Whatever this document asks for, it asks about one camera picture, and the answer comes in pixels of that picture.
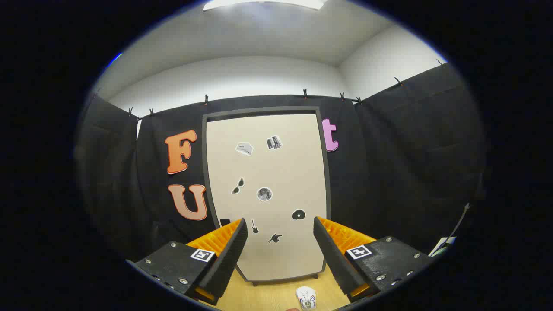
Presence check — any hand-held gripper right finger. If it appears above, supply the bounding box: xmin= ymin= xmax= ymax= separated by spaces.
xmin=313 ymin=216 xmax=435 ymax=303

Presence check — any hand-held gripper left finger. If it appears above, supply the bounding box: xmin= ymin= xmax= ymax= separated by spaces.
xmin=126 ymin=218 xmax=249 ymax=305

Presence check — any white canvas shoe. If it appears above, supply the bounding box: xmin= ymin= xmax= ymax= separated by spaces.
xmin=296 ymin=286 xmax=317 ymax=311

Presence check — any dark grey shoe cabinet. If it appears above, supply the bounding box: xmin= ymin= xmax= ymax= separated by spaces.
xmin=202 ymin=106 xmax=333 ymax=286

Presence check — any black backdrop cloth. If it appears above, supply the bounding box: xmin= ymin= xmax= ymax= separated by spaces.
xmin=74 ymin=63 xmax=486 ymax=260

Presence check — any row of black cloth clips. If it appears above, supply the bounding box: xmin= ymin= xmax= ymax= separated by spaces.
xmin=93 ymin=58 xmax=445 ymax=119

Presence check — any ceiling light panel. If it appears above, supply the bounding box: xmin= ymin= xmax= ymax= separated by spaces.
xmin=203 ymin=0 xmax=329 ymax=12

